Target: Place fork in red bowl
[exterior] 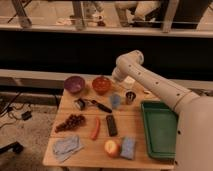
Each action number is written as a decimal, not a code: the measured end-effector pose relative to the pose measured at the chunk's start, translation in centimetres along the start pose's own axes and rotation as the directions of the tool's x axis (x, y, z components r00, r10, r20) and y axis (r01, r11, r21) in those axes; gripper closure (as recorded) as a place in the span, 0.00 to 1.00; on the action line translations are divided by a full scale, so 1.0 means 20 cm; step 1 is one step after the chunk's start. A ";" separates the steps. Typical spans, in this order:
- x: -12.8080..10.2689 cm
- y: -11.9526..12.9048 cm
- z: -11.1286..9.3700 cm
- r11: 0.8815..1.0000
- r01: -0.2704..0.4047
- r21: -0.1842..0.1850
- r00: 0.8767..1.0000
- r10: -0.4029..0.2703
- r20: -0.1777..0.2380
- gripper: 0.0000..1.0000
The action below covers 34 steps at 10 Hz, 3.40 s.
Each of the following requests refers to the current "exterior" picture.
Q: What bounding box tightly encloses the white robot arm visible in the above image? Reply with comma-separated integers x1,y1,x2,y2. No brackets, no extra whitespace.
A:
112,50,213,171

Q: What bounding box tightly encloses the red bowl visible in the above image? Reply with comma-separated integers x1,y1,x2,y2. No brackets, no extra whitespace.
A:
92,76,111,95

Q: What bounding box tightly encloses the purple bowl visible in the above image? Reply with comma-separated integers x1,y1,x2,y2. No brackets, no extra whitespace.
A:
64,76,85,94

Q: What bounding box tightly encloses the blue plastic cup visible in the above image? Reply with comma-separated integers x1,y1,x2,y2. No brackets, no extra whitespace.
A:
110,94,121,109

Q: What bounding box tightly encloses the white cup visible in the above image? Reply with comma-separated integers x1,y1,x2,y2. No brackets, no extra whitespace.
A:
122,76,135,89

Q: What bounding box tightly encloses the metal cup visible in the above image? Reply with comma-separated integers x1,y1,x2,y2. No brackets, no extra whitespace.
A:
126,91,136,105

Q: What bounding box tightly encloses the orange carrot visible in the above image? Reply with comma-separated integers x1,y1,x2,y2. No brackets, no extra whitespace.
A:
90,117,101,140

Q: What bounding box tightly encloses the wooden table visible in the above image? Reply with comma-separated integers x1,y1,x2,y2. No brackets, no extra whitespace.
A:
43,80,173,170

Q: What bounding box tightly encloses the black remote control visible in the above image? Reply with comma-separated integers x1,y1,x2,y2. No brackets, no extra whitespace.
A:
106,115,118,136

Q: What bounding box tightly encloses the bunch of dark grapes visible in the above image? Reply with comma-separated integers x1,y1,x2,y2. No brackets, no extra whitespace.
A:
55,114,86,133

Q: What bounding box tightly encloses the red yellow apple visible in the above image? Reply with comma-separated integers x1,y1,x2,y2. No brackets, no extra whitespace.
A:
104,140,120,158

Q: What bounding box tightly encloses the blue sponge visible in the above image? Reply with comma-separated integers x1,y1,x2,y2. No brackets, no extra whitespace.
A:
120,137,136,160

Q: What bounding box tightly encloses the green plastic tray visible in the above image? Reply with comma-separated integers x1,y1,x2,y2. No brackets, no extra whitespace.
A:
141,101,178,159

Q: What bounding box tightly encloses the light blue cloth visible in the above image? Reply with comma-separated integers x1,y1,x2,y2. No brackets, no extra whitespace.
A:
52,135,83,163

